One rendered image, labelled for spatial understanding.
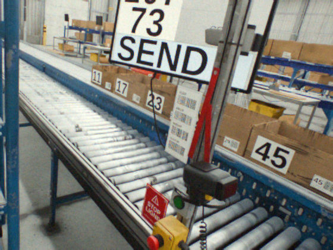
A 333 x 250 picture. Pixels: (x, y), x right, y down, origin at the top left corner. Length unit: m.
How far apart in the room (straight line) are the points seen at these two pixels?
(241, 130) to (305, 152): 0.28
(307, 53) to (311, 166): 4.90
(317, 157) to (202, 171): 0.66
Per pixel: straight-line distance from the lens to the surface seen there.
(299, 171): 1.22
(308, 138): 1.49
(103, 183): 1.11
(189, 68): 0.78
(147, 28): 0.85
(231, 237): 1.04
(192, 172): 0.62
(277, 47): 6.23
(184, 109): 0.69
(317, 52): 5.95
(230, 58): 0.62
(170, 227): 0.76
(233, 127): 1.31
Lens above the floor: 1.35
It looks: 19 degrees down
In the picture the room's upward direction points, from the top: 9 degrees clockwise
